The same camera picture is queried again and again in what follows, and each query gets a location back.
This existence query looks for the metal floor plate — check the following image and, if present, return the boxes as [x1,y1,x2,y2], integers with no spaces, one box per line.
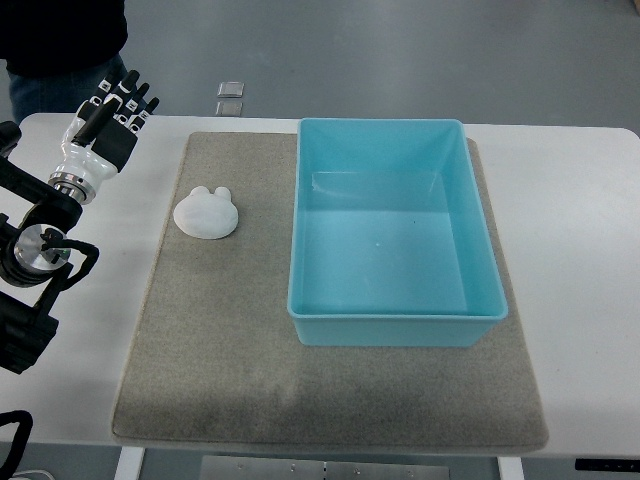
[217,81,245,98]
[215,101,243,117]

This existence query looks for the black cable loop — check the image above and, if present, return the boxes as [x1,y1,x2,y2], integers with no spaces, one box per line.
[0,410,35,480]

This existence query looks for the white frog toy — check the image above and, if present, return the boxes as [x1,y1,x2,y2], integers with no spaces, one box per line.
[173,186,239,240]

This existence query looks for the black desk control panel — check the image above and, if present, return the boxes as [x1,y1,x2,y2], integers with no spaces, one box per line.
[574,458,640,473]

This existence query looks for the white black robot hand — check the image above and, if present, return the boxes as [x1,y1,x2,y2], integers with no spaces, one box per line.
[48,70,159,205]

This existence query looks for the person in dark clothes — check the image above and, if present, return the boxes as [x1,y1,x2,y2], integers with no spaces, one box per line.
[1,1,128,123]

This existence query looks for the lower metal floor plate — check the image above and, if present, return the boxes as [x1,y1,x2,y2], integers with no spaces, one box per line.
[215,101,243,117]

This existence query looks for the blue plastic box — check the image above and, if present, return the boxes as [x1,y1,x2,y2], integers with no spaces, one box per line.
[287,118,509,347]

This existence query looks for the metal table crossbar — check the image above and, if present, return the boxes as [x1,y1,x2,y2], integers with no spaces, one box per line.
[200,456,450,480]

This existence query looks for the grey felt mat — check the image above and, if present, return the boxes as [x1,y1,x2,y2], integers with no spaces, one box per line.
[111,132,549,455]

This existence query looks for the upper metal floor plate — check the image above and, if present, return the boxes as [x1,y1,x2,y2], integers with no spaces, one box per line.
[217,81,245,98]

